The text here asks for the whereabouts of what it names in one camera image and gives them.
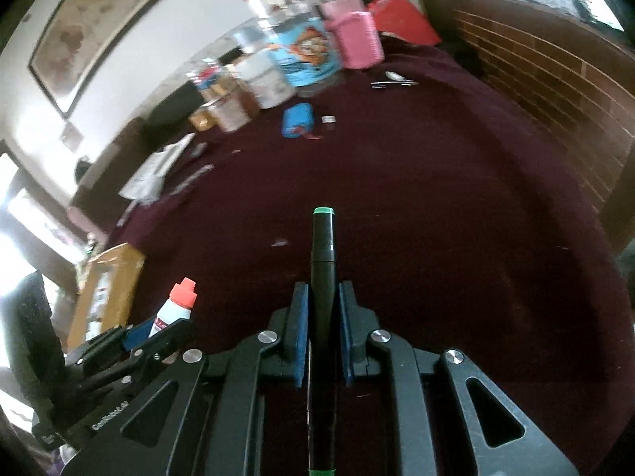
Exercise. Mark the red bag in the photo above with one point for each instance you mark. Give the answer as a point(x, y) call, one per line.
point(404, 17)

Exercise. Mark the black folding nail clipper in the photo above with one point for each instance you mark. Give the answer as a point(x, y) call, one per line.
point(394, 81)

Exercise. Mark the clear pen blue ink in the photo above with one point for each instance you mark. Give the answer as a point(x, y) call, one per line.
point(191, 178)

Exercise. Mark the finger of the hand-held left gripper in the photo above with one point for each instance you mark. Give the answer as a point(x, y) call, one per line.
point(139, 335)
point(158, 347)

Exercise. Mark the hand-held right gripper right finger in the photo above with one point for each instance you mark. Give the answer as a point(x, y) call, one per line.
point(346, 332)

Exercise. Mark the black chair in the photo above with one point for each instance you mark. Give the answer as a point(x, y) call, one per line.
point(171, 106)

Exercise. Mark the person's left forearm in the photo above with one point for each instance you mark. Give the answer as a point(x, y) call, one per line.
point(32, 327)

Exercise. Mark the white bottle orange cap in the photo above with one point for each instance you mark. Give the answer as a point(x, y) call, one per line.
point(173, 307)

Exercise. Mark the pink bottle knit sleeve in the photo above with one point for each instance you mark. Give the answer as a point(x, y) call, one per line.
point(354, 34)

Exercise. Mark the gold tape roll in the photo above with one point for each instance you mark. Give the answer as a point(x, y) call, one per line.
point(203, 120)

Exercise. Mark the white plastic tub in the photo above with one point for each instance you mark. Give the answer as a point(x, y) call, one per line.
point(268, 84)

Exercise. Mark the framed wall picture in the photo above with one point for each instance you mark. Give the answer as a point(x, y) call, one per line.
point(99, 25)

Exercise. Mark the pinkish clear jar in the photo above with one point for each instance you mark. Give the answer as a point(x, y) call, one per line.
point(232, 114)

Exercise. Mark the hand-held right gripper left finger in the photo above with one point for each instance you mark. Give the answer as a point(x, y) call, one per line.
point(300, 332)

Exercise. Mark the cardboard box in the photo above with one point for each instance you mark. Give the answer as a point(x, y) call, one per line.
point(109, 287)

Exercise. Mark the black marker green cap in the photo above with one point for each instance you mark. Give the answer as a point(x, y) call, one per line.
point(323, 258)

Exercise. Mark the clear jar cartoon label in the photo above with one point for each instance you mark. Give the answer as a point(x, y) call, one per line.
point(302, 49)

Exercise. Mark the blue battery pack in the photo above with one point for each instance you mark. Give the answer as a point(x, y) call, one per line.
point(297, 119)

